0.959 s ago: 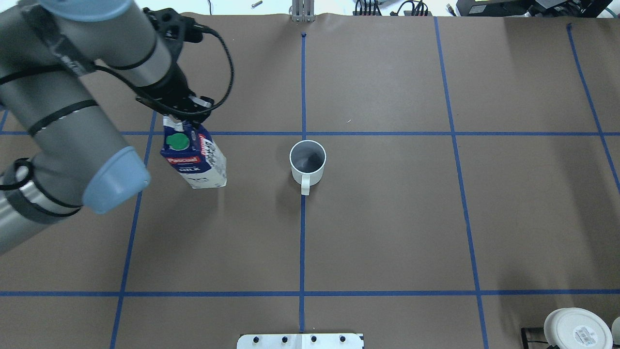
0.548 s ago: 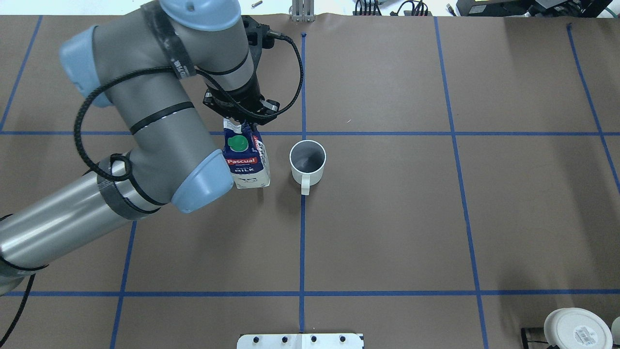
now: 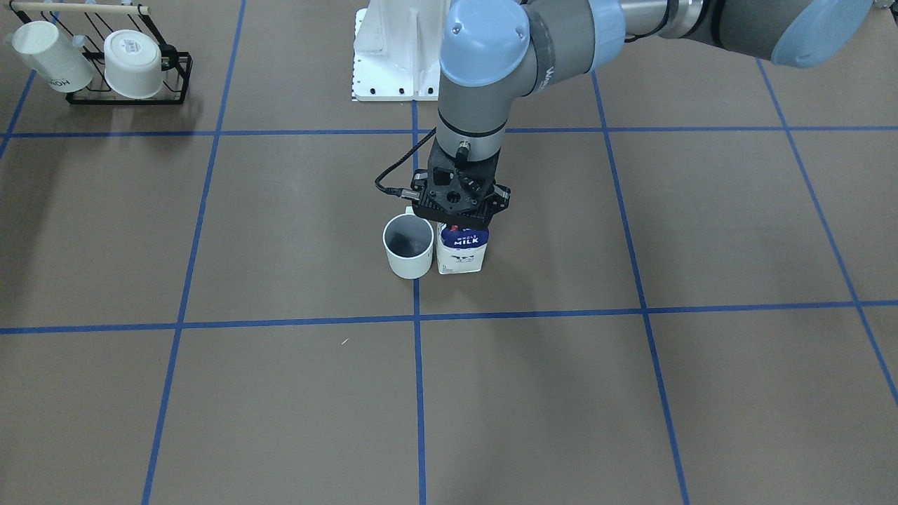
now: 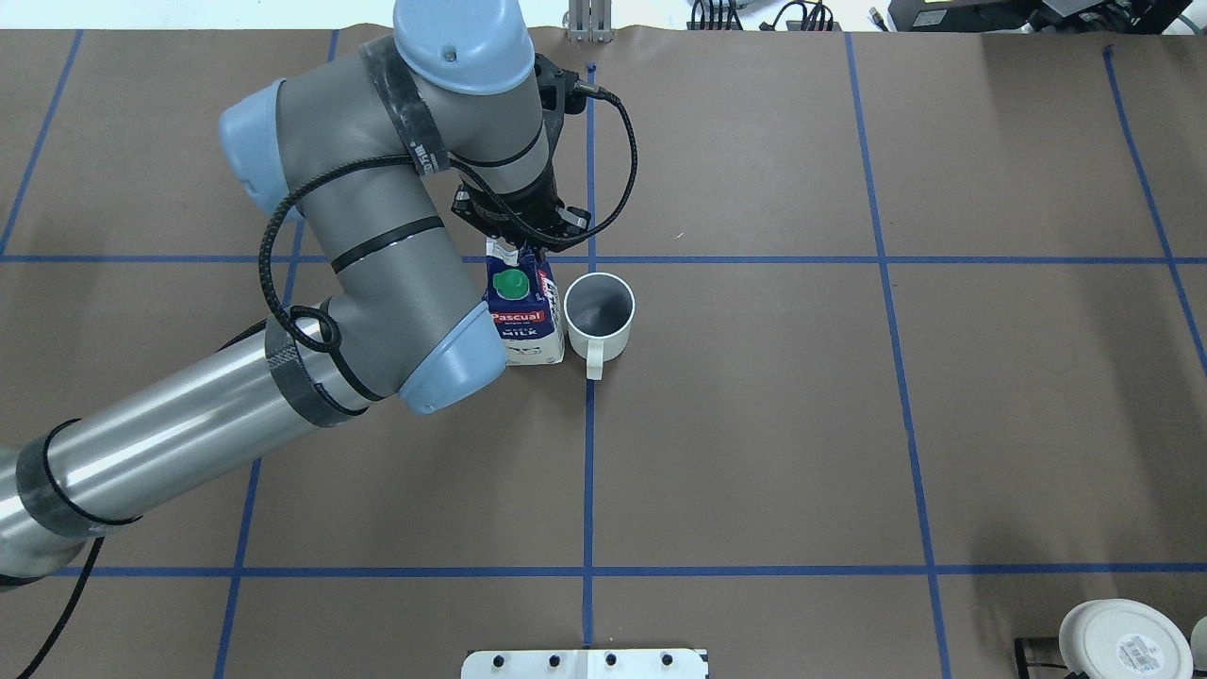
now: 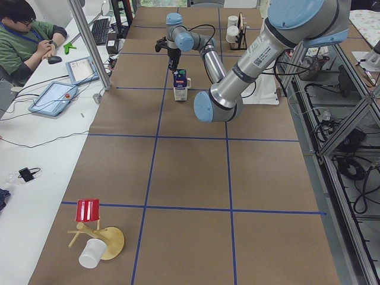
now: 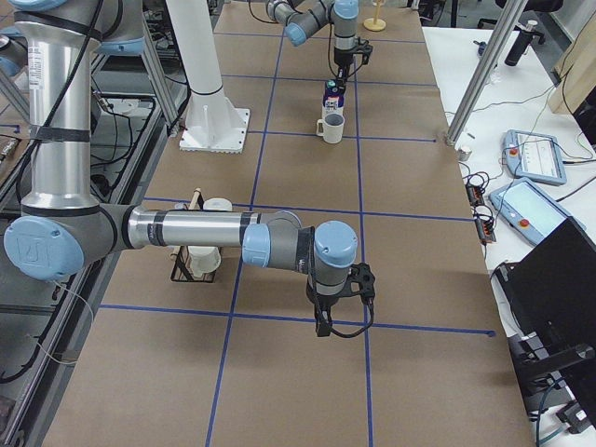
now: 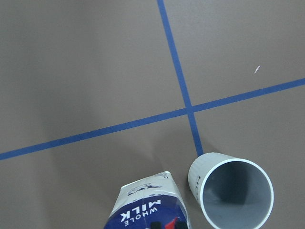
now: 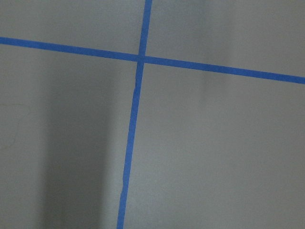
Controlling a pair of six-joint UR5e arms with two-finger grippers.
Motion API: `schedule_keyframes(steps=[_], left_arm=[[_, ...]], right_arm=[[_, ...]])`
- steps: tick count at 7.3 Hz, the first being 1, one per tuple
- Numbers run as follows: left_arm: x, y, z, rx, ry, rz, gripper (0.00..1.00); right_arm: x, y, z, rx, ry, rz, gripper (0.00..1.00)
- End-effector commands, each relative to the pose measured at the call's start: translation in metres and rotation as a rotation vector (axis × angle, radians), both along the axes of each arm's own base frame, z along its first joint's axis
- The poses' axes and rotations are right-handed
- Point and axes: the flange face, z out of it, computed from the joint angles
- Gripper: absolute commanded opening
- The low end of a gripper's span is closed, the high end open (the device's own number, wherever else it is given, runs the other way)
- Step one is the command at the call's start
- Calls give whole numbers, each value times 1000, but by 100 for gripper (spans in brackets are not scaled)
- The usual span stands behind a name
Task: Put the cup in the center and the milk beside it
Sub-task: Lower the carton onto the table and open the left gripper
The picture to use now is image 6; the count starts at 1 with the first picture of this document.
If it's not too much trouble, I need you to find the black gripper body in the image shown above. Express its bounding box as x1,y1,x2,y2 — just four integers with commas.
305,282,350,315
333,47,354,70

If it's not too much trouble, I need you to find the blue white milk carton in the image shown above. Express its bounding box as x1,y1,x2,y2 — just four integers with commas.
321,79,345,118

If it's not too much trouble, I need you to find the white mug grey inside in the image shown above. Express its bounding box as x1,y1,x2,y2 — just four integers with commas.
316,113,345,144

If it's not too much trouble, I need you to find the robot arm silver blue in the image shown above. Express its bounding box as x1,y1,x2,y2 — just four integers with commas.
265,0,373,94
4,1,374,336

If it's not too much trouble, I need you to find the wooden cup tree stand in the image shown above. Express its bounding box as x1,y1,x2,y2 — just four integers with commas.
363,0,386,32

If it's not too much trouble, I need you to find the white mug on rack left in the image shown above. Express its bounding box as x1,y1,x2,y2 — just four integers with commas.
187,246,221,279

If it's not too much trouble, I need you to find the white mug on rack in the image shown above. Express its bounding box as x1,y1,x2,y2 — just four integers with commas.
202,197,233,212
187,246,221,279

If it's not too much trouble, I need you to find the small metal cylinder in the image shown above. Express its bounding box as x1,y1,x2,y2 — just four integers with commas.
457,145,472,162

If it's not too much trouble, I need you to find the white mug on rack right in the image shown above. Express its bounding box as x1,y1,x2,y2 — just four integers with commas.
202,197,233,212

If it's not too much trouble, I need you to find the black power strip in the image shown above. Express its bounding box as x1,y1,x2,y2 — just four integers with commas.
466,183,496,246

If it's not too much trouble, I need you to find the black bottle on desk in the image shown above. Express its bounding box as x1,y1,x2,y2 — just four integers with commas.
504,20,538,66

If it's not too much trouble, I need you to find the teach pendant far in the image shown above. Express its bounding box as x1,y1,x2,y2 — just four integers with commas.
503,129,567,185

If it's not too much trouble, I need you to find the teach pendant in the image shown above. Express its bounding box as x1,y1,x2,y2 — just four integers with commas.
489,178,572,246
503,129,567,185

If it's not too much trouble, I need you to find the teach pendant near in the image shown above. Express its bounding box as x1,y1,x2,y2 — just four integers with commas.
489,178,572,246

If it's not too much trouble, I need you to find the black laptop monitor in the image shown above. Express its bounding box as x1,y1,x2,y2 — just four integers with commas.
494,218,595,369

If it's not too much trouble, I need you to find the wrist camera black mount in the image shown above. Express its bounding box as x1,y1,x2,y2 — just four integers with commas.
348,263,375,305

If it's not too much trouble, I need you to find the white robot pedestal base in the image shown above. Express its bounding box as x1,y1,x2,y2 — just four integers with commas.
168,1,251,154

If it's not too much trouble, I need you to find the black wire mug rack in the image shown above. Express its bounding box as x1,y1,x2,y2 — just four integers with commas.
170,188,226,283

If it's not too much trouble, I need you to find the aluminium frame post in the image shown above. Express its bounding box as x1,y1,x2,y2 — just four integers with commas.
445,0,528,146

